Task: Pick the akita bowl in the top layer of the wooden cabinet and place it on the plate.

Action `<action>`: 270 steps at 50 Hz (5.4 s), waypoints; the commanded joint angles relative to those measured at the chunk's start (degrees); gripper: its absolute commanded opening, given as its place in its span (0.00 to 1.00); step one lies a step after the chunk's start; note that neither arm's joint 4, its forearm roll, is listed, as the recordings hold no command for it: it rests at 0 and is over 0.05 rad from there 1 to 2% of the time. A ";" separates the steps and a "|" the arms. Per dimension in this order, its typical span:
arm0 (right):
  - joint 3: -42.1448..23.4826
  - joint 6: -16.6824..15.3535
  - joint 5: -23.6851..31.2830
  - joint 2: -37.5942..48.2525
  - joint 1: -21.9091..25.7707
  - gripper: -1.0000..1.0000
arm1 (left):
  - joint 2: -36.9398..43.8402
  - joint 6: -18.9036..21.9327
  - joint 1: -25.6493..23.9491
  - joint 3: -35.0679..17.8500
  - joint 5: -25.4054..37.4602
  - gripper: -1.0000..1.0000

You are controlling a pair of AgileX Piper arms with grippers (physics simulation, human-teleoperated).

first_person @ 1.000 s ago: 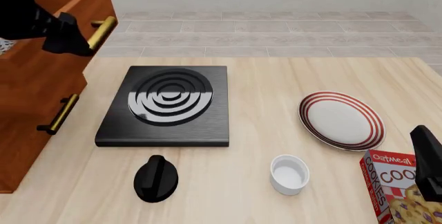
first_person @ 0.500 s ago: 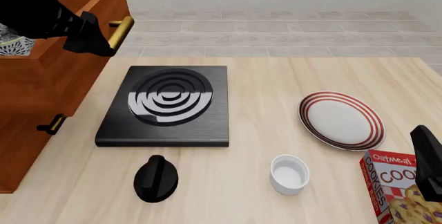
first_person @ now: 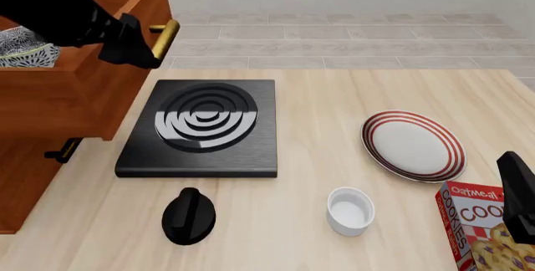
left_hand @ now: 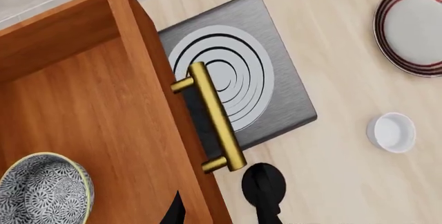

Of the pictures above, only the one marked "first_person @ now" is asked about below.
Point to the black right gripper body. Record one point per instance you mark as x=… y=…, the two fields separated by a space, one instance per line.
x=522 y=230

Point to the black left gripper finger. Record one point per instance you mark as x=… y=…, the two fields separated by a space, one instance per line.
x=131 y=48

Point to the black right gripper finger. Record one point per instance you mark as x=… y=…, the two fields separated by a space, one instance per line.
x=520 y=183

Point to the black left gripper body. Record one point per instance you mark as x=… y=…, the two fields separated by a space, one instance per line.
x=102 y=28

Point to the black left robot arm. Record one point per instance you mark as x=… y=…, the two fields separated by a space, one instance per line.
x=37 y=4

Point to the black white patterned bowl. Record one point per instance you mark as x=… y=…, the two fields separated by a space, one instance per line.
x=25 y=49

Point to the flat black stove plate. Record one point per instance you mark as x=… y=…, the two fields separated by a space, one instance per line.
x=200 y=133

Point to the white plate with red rings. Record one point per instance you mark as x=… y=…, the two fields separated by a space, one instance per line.
x=411 y=147

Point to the wooden cabinet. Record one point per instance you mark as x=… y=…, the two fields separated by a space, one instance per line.
x=21 y=183

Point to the oatmeal cookies box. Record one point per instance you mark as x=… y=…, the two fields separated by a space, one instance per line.
x=472 y=227

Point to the open wooden drawer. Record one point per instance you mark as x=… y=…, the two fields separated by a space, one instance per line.
x=75 y=95

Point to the small white ramekin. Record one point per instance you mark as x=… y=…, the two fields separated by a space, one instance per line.
x=350 y=213

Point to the round black stove knob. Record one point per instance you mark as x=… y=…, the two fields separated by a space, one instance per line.
x=188 y=217

